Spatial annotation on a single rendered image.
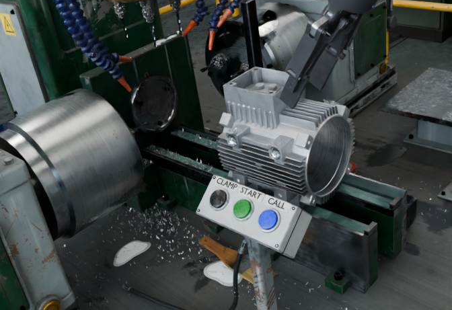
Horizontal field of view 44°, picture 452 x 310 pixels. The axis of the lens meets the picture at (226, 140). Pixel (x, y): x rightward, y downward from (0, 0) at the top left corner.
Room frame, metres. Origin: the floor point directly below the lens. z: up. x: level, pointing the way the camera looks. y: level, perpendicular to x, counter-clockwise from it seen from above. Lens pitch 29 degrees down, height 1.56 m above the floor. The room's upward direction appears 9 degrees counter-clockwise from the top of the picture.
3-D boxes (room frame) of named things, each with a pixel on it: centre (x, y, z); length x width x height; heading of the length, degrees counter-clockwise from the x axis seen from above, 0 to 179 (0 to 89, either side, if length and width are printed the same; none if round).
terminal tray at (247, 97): (0.98, -0.09, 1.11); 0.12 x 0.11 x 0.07; 44
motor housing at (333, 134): (0.95, -0.12, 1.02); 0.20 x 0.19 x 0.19; 44
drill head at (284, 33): (1.40, -0.15, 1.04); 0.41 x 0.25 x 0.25; 133
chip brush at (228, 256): (0.88, 0.02, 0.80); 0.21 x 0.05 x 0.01; 38
